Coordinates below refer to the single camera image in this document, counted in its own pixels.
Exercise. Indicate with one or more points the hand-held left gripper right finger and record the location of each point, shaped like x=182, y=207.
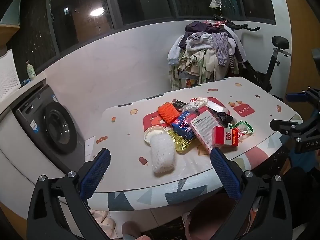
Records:
x=225, y=172

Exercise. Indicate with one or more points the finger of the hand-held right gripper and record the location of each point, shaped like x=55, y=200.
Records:
x=296, y=97
x=285, y=126

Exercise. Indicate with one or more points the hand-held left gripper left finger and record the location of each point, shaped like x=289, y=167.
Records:
x=96, y=172

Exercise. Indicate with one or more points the red and white carton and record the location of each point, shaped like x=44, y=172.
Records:
x=225, y=136

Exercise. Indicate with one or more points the green snack wrapper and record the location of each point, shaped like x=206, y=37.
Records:
x=243, y=127

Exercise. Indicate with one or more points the brown round bin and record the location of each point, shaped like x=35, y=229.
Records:
x=212, y=212

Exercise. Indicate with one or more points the pink plastic box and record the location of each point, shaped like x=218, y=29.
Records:
x=202, y=127

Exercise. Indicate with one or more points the gold foil wrapper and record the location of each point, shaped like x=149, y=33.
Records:
x=182, y=145

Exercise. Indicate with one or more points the black glove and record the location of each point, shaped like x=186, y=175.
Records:
x=223, y=118

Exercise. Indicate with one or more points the blue tissue packet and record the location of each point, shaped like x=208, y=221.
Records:
x=181, y=126

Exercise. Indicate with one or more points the white foam net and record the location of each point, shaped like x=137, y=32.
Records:
x=161, y=155

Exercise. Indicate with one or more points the white plastic bag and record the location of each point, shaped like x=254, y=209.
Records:
x=216, y=106

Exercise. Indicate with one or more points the white round lid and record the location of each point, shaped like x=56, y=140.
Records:
x=153, y=132

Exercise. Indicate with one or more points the clear plastic wrapper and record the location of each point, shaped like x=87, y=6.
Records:
x=197, y=103

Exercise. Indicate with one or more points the orange foam net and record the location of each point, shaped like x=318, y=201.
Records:
x=168, y=113

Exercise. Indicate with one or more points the small black packet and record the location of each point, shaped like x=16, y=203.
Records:
x=178, y=104

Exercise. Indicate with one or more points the blue clothing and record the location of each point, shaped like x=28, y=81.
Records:
x=305, y=162

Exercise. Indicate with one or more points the black exercise bike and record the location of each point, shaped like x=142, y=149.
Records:
x=272, y=65

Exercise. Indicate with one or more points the printed table mat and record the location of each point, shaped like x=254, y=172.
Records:
x=125, y=142

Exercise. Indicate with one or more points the geometric patterned tablecloth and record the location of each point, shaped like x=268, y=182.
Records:
x=150, y=197

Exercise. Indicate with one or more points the grey washing machine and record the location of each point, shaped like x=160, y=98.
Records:
x=55, y=127

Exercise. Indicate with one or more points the white counter cabinet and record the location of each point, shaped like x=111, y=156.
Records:
x=15, y=155

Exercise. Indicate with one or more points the pile of clothes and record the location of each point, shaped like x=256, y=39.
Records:
x=205, y=55

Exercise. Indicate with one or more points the small blue packet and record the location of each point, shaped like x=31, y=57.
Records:
x=25, y=82

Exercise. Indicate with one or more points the green soap pump bottle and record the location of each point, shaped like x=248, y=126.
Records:
x=31, y=71

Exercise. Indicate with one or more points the white perforated basket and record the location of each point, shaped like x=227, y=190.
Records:
x=8, y=77

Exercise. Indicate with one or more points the dark window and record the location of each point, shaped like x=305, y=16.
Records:
x=150, y=0

